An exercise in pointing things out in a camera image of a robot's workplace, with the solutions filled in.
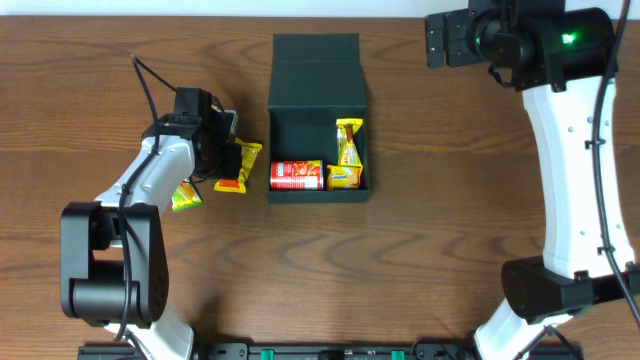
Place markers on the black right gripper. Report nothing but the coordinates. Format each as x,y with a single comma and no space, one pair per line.
457,25

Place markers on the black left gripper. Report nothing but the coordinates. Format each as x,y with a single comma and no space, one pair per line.
234,163

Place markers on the yellow orange snack packet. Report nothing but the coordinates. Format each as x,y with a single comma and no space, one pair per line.
249,155

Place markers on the green snack packet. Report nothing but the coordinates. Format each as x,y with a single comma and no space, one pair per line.
185,196

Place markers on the red Pringles can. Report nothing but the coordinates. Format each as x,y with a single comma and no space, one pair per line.
296,175

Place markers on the orange Julie's cracker packet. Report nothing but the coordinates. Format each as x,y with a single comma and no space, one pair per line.
344,177

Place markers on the dark green box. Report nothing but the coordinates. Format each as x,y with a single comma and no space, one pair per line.
315,80

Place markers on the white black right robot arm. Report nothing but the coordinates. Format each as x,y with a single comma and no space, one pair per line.
563,62

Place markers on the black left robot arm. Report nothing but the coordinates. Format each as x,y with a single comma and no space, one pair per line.
114,272

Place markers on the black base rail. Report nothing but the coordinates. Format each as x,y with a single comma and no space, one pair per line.
242,351

